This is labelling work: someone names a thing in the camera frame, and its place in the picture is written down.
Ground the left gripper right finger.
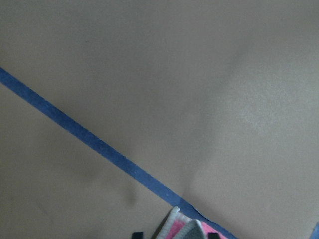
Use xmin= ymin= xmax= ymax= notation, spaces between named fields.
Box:
xmin=207 ymin=232 xmax=219 ymax=239

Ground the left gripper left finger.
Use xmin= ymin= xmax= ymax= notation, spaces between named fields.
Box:
xmin=132 ymin=232 xmax=144 ymax=239

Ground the pink towel with white trim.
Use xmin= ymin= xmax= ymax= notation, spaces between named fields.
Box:
xmin=156 ymin=207 xmax=226 ymax=239

